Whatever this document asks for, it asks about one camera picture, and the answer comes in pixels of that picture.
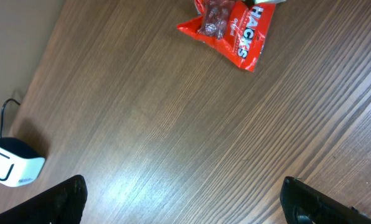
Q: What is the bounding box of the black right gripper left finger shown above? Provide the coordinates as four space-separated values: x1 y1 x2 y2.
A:
0 175 88 224

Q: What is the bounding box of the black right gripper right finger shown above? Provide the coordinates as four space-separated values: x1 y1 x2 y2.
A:
280 176 371 224

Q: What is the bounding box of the red snack bag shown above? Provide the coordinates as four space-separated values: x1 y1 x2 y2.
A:
177 0 276 72

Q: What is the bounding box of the white barcode scanner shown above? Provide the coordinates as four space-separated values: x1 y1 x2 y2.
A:
0 138 45 187

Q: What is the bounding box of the black scanner cable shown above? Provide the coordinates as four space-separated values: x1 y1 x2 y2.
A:
0 98 21 139

